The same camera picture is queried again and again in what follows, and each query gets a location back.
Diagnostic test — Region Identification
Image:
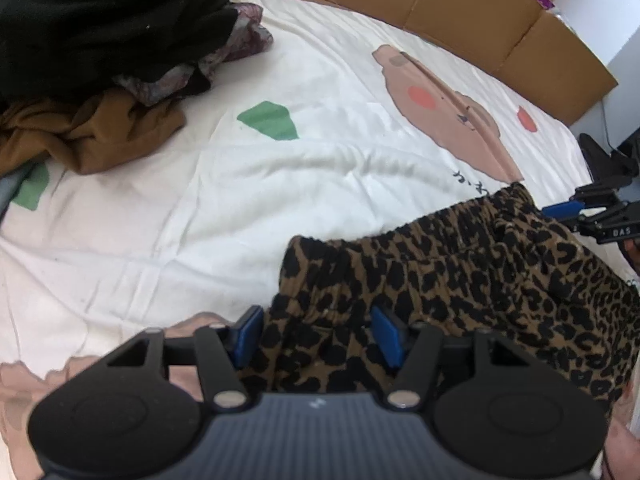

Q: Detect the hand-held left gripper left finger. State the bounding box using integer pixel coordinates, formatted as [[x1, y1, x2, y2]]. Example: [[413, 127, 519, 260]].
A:
[[103, 305, 266, 412]]

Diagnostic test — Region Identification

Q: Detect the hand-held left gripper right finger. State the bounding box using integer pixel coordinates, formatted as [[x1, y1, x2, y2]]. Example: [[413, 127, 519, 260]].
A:
[[370, 305, 532, 412]]

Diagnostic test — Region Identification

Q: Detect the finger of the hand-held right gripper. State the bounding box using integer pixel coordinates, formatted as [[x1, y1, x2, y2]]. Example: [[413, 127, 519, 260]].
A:
[[541, 201, 586, 222]]

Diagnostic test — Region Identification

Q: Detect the leopard print skirt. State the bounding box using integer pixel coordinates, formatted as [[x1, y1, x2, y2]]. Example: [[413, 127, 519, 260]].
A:
[[235, 182, 640, 403]]

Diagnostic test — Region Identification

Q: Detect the pile of black clothes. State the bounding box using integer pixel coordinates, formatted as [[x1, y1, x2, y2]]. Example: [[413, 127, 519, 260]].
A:
[[0, 0, 240, 106]]

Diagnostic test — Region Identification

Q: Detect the black device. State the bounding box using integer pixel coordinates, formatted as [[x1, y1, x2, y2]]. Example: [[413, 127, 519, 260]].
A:
[[579, 132, 640, 182]]

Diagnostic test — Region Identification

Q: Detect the white printed bed sheet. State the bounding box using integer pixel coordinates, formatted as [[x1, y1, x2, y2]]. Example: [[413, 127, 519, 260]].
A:
[[0, 0, 593, 480]]

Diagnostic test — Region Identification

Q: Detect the brown cardboard sheet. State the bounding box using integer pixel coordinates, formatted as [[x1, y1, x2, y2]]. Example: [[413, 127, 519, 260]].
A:
[[234, 0, 620, 127]]

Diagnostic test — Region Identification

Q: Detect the brown garment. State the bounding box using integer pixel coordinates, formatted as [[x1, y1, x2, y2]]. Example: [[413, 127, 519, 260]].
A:
[[0, 91, 187, 177]]

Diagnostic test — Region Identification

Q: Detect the grey-blue cloth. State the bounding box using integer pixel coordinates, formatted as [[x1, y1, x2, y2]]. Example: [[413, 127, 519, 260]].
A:
[[0, 162, 38, 221]]

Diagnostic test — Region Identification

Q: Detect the purple patterned cloth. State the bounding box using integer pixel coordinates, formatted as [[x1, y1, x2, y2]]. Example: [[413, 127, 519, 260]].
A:
[[114, 2, 274, 107]]

